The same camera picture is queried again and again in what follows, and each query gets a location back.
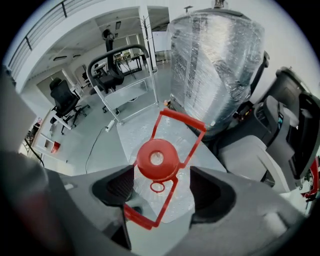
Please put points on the grey metal platform cart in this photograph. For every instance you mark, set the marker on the grey metal platform cart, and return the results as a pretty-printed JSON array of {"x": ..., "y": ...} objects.
[{"x": 125, "y": 135}]

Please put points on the black coat rack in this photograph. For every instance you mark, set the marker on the black coat rack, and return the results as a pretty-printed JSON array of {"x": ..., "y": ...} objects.
[{"x": 145, "y": 30}]

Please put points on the large clear water jug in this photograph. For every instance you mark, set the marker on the large clear water jug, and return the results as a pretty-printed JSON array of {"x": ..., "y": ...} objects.
[{"x": 146, "y": 163}]

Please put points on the white desk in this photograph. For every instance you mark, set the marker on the white desk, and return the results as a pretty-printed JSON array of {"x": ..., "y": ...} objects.
[{"x": 57, "y": 120}]

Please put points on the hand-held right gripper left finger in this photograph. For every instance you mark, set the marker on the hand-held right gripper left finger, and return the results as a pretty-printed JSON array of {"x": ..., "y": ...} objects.
[{"x": 110, "y": 186}]

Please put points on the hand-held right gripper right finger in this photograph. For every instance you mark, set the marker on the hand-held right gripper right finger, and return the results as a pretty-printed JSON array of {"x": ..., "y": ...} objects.
[{"x": 215, "y": 197}]

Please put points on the white power strip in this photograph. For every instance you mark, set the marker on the white power strip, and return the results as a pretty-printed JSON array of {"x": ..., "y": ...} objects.
[{"x": 110, "y": 125}]

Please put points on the black mezzanine railing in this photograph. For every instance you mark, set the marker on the black mezzanine railing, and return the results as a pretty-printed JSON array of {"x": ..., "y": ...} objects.
[{"x": 28, "y": 43}]

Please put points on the grey floor scrubber machine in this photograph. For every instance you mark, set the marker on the grey floor scrubber machine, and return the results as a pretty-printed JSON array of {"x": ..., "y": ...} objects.
[{"x": 250, "y": 160}]

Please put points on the small red bin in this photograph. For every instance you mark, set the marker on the small red bin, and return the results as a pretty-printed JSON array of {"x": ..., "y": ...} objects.
[{"x": 55, "y": 147}]

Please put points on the plastic-wrapped machine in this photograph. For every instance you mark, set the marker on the plastic-wrapped machine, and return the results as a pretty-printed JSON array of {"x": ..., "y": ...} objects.
[{"x": 215, "y": 70}]

